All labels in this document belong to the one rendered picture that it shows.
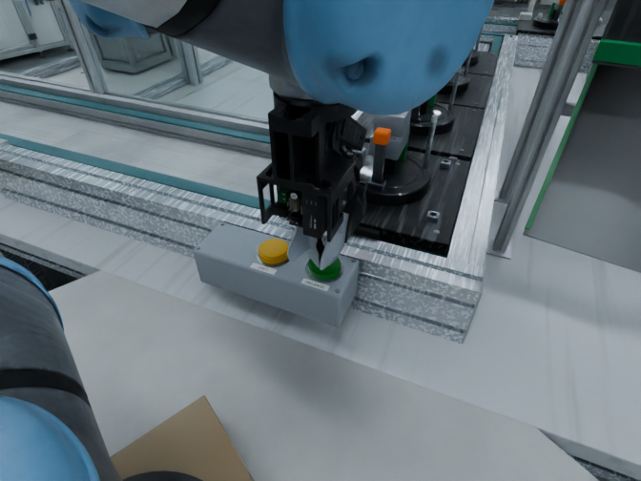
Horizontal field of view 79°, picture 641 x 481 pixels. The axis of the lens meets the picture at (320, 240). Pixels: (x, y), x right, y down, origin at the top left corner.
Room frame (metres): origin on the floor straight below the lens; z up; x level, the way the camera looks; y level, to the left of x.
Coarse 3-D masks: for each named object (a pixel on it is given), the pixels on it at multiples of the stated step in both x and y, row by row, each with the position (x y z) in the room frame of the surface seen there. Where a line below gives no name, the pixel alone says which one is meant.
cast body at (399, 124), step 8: (408, 112) 0.54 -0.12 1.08; (376, 120) 0.53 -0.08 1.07; (384, 120) 0.52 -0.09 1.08; (392, 120) 0.52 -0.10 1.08; (400, 120) 0.52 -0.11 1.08; (408, 120) 0.54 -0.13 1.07; (376, 128) 0.53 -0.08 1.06; (392, 128) 0.52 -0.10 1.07; (400, 128) 0.52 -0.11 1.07; (408, 128) 0.55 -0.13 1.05; (392, 136) 0.52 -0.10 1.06; (400, 136) 0.52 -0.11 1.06; (392, 144) 0.51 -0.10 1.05; (400, 144) 0.50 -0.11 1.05; (392, 152) 0.51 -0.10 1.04; (400, 152) 0.51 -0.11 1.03
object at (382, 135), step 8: (384, 128) 0.50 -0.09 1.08; (376, 136) 0.49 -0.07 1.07; (384, 136) 0.48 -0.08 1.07; (376, 144) 0.49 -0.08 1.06; (384, 144) 0.48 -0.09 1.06; (376, 152) 0.49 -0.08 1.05; (384, 152) 0.49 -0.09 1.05; (376, 160) 0.49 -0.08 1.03; (384, 160) 0.49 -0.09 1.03; (376, 168) 0.49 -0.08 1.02; (376, 176) 0.49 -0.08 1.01
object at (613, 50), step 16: (624, 0) 0.47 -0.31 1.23; (640, 0) 0.46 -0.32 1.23; (624, 16) 0.44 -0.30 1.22; (640, 16) 0.44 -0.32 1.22; (608, 32) 0.40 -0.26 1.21; (624, 32) 0.42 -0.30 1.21; (640, 32) 0.42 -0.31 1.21; (608, 48) 0.39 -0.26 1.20; (624, 48) 0.38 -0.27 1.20; (640, 48) 0.37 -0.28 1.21; (608, 64) 0.39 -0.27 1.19; (624, 64) 0.38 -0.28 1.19; (640, 64) 0.38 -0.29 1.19
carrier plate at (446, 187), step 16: (368, 144) 0.67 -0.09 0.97; (432, 160) 0.61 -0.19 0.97; (464, 160) 0.61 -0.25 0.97; (432, 176) 0.55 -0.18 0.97; (448, 176) 0.55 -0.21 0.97; (464, 176) 0.55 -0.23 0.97; (432, 192) 0.51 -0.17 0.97; (448, 192) 0.51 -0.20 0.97; (368, 208) 0.46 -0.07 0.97; (384, 208) 0.46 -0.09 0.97; (400, 208) 0.46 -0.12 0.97; (416, 208) 0.46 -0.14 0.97; (432, 208) 0.46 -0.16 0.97; (448, 208) 0.46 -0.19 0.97; (368, 224) 0.43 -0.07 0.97; (384, 224) 0.42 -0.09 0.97; (400, 224) 0.42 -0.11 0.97; (416, 224) 0.42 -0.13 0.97; (432, 224) 0.42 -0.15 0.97; (448, 224) 0.42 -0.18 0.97; (400, 240) 0.41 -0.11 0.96; (416, 240) 0.40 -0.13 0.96; (432, 240) 0.39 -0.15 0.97; (448, 240) 0.39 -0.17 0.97
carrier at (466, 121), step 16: (432, 96) 0.80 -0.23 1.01; (432, 112) 0.77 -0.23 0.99; (448, 112) 0.77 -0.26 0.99; (464, 112) 0.82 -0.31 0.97; (480, 112) 0.82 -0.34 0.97; (368, 128) 0.74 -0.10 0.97; (416, 128) 0.71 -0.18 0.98; (448, 128) 0.72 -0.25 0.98; (464, 128) 0.74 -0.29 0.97; (416, 144) 0.67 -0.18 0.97; (432, 144) 0.67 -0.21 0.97; (448, 144) 0.67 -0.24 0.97; (464, 144) 0.67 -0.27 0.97
